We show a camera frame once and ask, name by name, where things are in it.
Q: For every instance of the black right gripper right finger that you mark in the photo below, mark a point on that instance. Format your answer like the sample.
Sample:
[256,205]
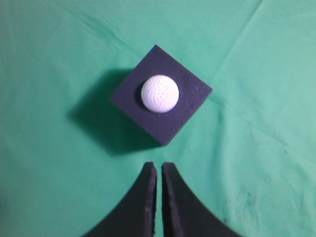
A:
[183,214]

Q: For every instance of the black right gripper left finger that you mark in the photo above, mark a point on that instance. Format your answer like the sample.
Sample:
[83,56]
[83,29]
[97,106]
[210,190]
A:
[134,215]

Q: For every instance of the white dimpled golf ball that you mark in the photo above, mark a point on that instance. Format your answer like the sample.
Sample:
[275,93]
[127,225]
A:
[160,94]

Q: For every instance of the dark purple foam cube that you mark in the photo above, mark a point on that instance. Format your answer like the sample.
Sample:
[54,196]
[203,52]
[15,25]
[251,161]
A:
[162,127]

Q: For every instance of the green table cloth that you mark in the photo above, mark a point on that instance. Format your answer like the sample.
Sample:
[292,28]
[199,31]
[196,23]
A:
[68,156]

